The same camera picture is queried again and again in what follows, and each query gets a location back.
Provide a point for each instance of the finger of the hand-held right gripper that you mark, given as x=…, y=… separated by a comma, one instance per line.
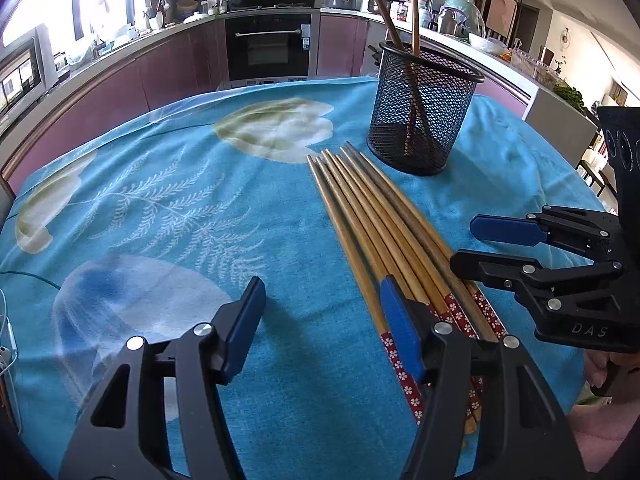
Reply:
x=505, y=229
x=495, y=267

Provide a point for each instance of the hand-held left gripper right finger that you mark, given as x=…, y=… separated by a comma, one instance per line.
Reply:
x=402, y=325

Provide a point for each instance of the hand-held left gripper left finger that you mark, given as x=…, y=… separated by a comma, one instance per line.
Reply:
x=245, y=325

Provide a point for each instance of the bundle of wooden chopsticks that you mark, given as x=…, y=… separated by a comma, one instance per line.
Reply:
x=360, y=210

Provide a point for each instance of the black mesh utensil holder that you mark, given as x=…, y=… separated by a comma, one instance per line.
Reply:
x=425, y=125

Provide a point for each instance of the dark brown chopstick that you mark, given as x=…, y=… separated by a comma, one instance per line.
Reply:
x=380, y=7
x=414, y=10

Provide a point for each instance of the person's right hand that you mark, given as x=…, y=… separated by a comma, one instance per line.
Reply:
x=594, y=372

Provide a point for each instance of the wooden chair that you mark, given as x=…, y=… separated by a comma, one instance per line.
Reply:
x=592, y=177

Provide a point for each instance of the white counter end panel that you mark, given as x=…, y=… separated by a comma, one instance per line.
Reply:
x=560, y=130

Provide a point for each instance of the green leafy vegetables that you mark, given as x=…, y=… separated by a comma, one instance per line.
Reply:
x=570, y=97

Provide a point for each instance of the clear plastic container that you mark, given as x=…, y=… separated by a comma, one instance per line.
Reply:
x=532, y=66

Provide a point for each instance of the blue floral tablecloth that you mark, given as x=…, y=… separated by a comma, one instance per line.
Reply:
x=200, y=170

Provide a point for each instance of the white bowl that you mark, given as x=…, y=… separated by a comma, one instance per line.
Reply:
x=486, y=44

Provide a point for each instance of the brown picture board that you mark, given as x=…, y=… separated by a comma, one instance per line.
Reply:
x=502, y=10

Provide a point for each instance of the steel kettle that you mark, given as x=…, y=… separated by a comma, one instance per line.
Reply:
x=447, y=22

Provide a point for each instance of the clear dome food cover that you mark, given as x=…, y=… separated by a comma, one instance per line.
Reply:
x=467, y=10

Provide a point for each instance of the purple kitchen cabinet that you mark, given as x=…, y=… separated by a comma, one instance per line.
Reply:
x=125, y=80
x=342, y=45

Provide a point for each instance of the black built-in oven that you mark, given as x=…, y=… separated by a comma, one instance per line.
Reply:
x=270, y=50

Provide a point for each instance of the white pot lid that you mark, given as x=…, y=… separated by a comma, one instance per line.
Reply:
x=199, y=17

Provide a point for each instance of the silver microwave oven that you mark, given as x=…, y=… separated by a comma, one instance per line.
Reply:
x=25, y=75

